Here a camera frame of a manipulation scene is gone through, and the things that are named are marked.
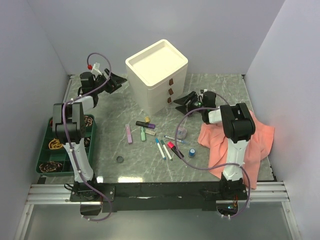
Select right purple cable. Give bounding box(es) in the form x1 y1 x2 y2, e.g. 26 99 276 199
174 93 251 219

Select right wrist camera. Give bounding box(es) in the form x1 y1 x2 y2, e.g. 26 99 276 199
198 89 208 101

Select white drawer cabinet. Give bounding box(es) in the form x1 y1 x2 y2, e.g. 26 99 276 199
125 39 188 115

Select pink cloth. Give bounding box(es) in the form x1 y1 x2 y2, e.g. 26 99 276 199
197 112 275 189

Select pink lilac highlighter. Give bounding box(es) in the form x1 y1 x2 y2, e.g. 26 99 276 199
125 123 133 144

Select black pink highlighter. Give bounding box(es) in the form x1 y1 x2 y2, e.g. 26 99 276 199
167 141 184 159

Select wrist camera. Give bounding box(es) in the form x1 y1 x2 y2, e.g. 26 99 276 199
87 62 103 75
198 89 208 101

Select black purple highlighter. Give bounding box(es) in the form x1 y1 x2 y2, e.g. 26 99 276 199
135 121 156 129

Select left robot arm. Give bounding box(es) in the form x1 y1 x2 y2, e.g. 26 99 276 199
52 69 127 201

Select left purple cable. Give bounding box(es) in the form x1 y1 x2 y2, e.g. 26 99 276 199
61 52 116 222

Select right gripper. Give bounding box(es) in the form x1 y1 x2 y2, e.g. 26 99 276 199
173 91 206 116

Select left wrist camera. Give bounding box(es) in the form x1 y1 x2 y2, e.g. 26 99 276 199
87 62 103 75

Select green cap white marker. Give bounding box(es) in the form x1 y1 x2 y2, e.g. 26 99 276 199
160 139 173 161

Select brown patterned hair ties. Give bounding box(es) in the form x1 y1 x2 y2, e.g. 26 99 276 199
39 161 63 174

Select purple cable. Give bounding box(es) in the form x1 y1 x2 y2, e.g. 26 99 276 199
61 52 116 222
174 93 251 219

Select white eraser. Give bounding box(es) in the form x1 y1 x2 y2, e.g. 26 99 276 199
145 129 156 136

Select black base bar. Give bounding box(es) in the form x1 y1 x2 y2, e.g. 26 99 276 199
64 180 250 216

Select yellow rubber bands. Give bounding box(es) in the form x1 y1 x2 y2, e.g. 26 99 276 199
48 138 63 150

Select black round cap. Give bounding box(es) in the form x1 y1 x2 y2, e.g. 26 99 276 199
116 156 124 164

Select clear paperclip jar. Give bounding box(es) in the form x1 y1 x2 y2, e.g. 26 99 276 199
176 126 188 140

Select blue whiteboard pen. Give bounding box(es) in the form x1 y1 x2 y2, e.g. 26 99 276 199
164 135 187 144

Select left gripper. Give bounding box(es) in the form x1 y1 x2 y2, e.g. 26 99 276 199
93 68 127 94

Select aluminium rail frame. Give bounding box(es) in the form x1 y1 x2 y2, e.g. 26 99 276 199
13 74 301 240

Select blue tape roll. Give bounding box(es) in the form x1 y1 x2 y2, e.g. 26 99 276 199
188 148 196 158

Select blue cap white marker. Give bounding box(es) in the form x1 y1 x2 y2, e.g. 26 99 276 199
155 138 167 160

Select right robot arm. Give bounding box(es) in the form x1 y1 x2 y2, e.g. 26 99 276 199
173 89 256 199

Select green compartment tray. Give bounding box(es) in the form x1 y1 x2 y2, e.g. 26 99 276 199
35 114 97 177

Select green mint highlighter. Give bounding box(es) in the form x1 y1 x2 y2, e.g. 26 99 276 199
140 126 147 142

